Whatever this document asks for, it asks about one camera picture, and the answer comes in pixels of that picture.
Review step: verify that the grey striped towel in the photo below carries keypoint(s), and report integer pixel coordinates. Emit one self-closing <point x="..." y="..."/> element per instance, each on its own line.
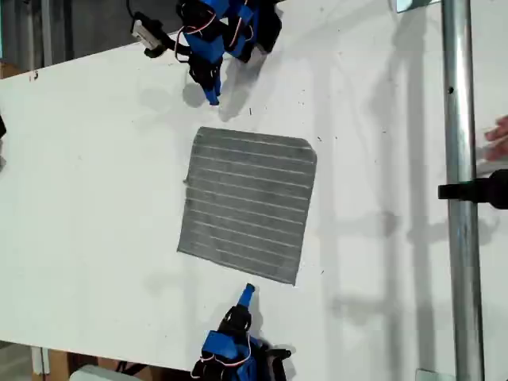
<point x="246" y="206"/>

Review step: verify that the person's hand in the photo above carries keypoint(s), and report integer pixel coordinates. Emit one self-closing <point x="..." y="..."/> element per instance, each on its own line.
<point x="501" y="137"/>

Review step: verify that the white foam box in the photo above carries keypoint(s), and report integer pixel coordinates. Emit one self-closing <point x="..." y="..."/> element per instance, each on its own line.
<point x="95" y="375"/>

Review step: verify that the brown cardboard box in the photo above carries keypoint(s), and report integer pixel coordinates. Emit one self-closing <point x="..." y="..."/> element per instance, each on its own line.
<point x="8" y="71"/>
<point x="59" y="363"/>

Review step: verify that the white table leg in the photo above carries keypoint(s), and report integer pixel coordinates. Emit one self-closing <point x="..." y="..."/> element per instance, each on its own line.
<point x="39" y="361"/>

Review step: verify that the small black device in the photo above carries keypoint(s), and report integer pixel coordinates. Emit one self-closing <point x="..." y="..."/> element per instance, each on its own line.
<point x="2" y="127"/>

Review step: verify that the black clamp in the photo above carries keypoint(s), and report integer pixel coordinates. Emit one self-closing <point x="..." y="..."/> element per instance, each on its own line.
<point x="476" y="190"/>

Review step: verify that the gripper camera stalk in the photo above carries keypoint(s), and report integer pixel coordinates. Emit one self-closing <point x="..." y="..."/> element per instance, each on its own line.
<point x="282" y="352"/>
<point x="174" y="45"/>

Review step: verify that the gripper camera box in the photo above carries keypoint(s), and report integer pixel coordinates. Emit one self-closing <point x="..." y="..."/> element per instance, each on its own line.
<point x="275" y="367"/>
<point x="148" y="33"/>

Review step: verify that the grey metal frame bar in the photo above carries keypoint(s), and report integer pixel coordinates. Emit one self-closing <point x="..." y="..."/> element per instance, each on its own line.
<point x="47" y="31"/>

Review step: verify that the steel post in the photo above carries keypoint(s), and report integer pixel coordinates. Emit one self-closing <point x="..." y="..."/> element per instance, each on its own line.
<point x="460" y="119"/>

